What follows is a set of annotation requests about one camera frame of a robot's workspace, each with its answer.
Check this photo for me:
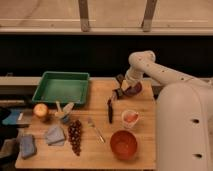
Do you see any blue box on shelf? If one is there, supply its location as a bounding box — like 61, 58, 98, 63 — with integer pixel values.
2, 108, 33, 127

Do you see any small cup with spoons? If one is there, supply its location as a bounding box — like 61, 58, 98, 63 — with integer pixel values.
55, 101, 74, 124

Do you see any purple bowl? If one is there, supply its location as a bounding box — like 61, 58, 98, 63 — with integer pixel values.
123, 82, 142, 97

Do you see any orange bowl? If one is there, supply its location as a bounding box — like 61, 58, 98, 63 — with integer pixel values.
110, 130, 138, 160

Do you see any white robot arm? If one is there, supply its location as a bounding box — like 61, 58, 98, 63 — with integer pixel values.
125, 50, 213, 171

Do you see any small dark purple object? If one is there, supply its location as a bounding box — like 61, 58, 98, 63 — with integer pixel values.
113, 88, 124, 99

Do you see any grey folded cloth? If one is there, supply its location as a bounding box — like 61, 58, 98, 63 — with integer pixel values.
44, 125, 65, 146

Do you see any bunch of red grapes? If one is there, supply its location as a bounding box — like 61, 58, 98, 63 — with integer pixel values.
68, 120, 82, 156

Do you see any red yellow apple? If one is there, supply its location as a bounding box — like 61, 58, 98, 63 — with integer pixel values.
33, 103, 49, 119

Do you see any metal fork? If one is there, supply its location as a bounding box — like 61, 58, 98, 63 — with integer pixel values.
88, 118, 106, 143

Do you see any green plastic tray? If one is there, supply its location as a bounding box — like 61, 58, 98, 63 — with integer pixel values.
32, 71, 90, 106

